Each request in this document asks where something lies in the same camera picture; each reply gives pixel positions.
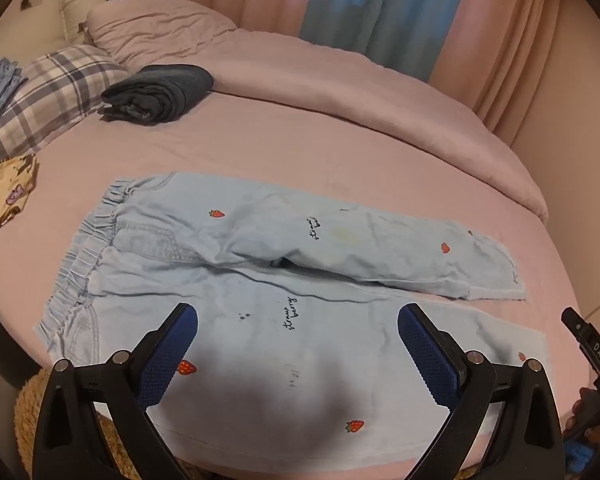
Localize plaid pillow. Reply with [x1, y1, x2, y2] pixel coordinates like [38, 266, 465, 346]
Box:
[0, 44, 131, 161]

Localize folded dark clothes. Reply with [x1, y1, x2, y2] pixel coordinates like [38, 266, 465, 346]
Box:
[99, 64, 215, 125]

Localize pink bed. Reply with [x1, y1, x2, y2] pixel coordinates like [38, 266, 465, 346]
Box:
[0, 25, 598, 480]

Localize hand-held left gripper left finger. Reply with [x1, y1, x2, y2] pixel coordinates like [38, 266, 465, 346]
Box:
[32, 302, 201, 480]

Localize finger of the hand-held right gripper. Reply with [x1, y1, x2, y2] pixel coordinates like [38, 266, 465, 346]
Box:
[561, 306, 600, 411]

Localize light blue strawberry pants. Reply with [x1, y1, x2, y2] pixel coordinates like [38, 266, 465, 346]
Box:
[32, 171, 548, 476]

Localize white pillow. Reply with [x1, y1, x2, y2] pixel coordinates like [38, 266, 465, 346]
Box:
[59, 0, 112, 47]

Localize yellow printed cloth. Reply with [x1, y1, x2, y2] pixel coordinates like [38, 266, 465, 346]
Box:
[0, 154, 40, 246]

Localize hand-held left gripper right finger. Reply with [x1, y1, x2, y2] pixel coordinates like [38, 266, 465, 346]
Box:
[397, 302, 566, 480]

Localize brown fuzzy rug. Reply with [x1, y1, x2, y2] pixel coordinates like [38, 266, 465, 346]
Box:
[12, 367, 148, 480]

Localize peach curtain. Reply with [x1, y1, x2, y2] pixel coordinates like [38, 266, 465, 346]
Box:
[424, 0, 600, 153]

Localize pink duvet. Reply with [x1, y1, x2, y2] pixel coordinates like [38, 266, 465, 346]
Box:
[86, 0, 551, 223]

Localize person's right hand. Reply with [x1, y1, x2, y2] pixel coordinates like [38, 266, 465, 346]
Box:
[565, 397, 600, 442]

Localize blue curtain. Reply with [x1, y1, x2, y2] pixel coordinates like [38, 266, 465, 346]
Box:
[299, 0, 475, 83]

